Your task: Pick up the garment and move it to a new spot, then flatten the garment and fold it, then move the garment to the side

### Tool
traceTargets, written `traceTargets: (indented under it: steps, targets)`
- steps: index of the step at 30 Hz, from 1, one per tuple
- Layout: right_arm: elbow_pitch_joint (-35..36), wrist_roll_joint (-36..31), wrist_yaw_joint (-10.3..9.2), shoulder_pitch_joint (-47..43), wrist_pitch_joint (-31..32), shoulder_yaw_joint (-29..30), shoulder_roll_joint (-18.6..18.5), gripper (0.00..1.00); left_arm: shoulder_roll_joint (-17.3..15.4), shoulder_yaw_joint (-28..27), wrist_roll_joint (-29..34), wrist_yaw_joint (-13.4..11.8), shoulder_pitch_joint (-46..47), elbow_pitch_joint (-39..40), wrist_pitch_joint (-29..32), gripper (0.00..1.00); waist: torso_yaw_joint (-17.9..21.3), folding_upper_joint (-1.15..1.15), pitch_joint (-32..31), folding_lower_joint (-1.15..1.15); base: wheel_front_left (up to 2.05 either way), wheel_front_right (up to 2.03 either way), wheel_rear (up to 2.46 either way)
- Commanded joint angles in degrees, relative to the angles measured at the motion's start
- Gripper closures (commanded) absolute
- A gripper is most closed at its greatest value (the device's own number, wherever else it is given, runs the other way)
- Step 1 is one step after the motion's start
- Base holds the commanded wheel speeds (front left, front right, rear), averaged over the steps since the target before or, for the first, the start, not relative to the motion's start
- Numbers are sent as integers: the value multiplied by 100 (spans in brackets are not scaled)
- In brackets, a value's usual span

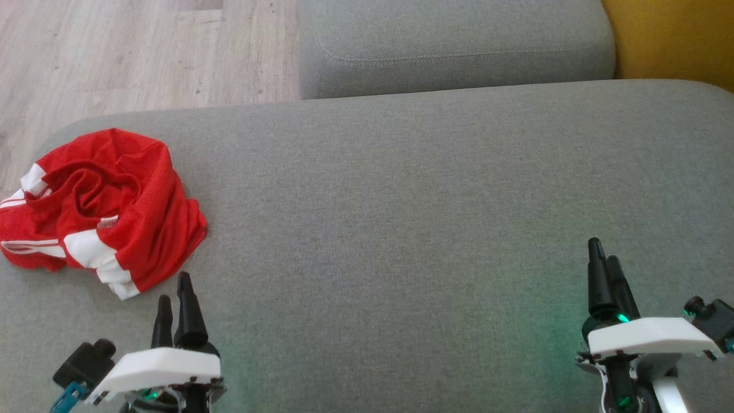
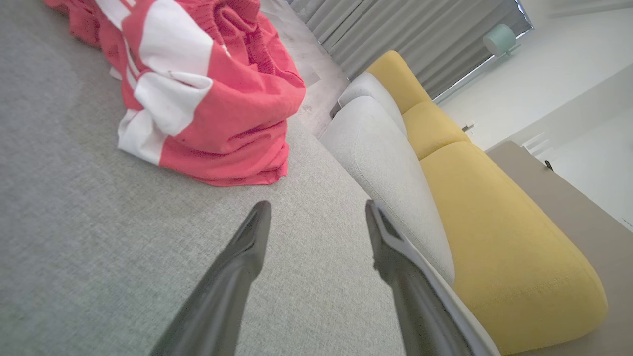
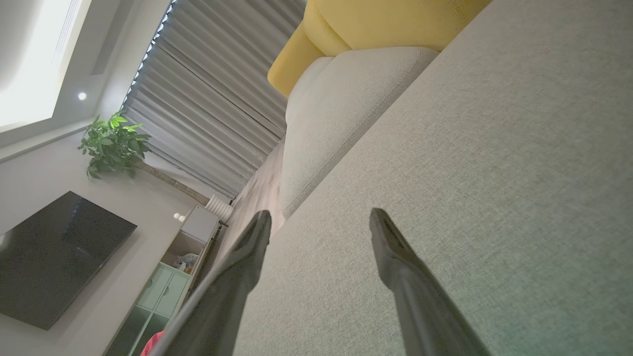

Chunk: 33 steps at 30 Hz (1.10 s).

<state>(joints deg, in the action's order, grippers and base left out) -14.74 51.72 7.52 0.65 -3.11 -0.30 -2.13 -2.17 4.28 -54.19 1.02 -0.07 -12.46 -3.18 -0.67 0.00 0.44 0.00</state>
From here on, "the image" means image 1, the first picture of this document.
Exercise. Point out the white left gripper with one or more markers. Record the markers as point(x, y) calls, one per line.
point(160, 367)

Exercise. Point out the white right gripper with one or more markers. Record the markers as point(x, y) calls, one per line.
point(648, 338)

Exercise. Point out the red white striped jersey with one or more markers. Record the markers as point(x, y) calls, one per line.
point(163, 241)

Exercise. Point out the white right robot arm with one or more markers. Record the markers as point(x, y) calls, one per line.
point(668, 393)

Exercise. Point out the yellow furniture piece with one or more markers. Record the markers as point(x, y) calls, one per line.
point(676, 34)

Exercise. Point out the grey stitched sofa cushion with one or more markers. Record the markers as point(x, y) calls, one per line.
point(459, 46)

